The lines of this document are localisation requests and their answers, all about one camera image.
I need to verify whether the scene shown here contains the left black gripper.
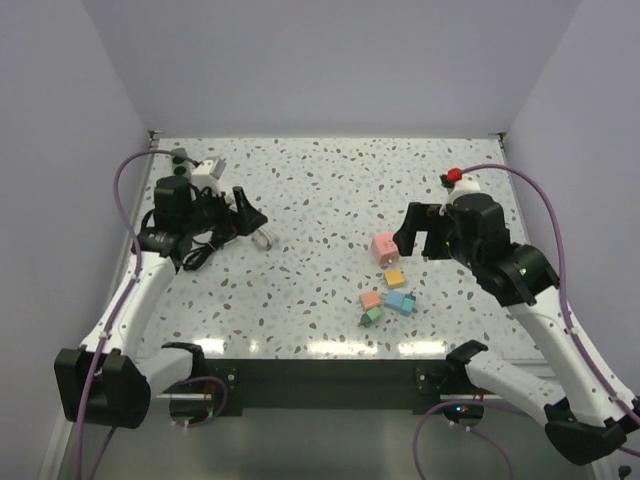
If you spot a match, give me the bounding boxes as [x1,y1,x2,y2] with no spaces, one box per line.
[182,185,266,237]

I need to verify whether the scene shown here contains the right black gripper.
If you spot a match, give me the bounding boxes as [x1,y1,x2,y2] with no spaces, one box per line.
[392,201,478,268]

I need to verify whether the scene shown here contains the white cable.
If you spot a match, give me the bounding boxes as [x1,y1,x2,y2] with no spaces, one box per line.
[252,227,279,250]

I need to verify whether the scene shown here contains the pink cube charger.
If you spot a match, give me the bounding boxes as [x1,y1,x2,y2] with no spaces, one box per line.
[371,232,400,266]

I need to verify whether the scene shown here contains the yellow plug cube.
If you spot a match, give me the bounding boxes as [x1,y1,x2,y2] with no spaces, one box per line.
[384,269,406,289]

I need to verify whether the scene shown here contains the black power strip cable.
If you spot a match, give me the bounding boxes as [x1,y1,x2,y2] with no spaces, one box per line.
[177,219,236,274]

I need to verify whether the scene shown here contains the blue plug cube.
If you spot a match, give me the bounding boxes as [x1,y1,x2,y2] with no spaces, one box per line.
[384,290,405,311]

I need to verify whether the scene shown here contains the teal plug cube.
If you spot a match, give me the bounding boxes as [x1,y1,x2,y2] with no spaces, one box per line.
[400,294,416,316]

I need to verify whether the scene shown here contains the salmon plug cube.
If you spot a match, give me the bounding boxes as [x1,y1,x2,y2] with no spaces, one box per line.
[359,290,382,310]

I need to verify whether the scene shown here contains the green plug cube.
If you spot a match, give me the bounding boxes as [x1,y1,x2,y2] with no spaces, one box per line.
[358,307,383,328]

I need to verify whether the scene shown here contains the green power strip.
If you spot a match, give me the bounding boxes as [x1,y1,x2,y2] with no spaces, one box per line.
[170,148,191,178]

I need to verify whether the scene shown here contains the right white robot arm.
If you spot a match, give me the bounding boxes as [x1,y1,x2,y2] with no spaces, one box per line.
[393,193,639,466]

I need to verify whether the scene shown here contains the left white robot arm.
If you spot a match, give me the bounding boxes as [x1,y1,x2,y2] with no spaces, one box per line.
[54,176,268,429]

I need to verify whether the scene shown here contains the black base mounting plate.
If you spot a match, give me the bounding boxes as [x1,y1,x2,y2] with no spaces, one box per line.
[206,359,484,416]

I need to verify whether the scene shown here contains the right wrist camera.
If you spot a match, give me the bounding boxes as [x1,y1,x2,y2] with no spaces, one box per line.
[440,168,481,204]

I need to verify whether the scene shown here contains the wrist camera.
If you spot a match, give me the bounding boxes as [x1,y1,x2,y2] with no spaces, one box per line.
[440,168,481,204]
[191,157,226,195]

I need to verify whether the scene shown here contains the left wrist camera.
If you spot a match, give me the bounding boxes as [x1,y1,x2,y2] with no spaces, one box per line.
[191,157,226,195]

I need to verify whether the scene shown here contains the aluminium frame rail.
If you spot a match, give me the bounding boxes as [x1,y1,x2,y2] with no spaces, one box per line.
[64,130,164,399]

